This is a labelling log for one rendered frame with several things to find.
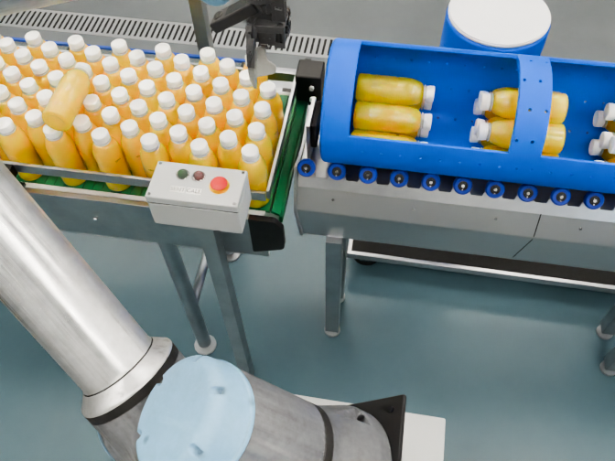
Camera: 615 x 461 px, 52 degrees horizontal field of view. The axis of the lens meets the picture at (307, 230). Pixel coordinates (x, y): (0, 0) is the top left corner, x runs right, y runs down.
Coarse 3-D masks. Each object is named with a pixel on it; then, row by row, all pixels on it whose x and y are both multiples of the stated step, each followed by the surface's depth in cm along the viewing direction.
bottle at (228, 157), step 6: (240, 144) 148; (222, 150) 146; (228, 150) 146; (234, 150) 146; (240, 150) 147; (222, 156) 147; (228, 156) 147; (234, 156) 147; (240, 156) 148; (222, 162) 148; (228, 162) 148; (234, 162) 148; (228, 168) 150; (234, 168) 150
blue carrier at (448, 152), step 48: (336, 48) 138; (384, 48) 148; (432, 48) 140; (336, 96) 135; (528, 96) 130; (576, 96) 153; (336, 144) 140; (384, 144) 138; (432, 144) 136; (528, 144) 132; (576, 144) 156
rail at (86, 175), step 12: (24, 168) 156; (36, 168) 155; (48, 168) 154; (60, 168) 154; (96, 180) 155; (108, 180) 154; (120, 180) 153; (132, 180) 152; (144, 180) 152; (252, 192) 149; (264, 192) 148
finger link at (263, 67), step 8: (256, 48) 131; (264, 48) 131; (256, 56) 132; (264, 56) 131; (256, 64) 132; (264, 64) 132; (272, 64) 132; (248, 72) 133; (256, 72) 133; (264, 72) 133; (272, 72) 133; (256, 80) 135; (256, 88) 136
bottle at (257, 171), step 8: (240, 160) 145; (256, 160) 143; (240, 168) 145; (248, 168) 144; (256, 168) 144; (264, 168) 146; (248, 176) 145; (256, 176) 145; (264, 176) 148; (256, 184) 148; (264, 184) 150; (256, 200) 153; (256, 208) 155
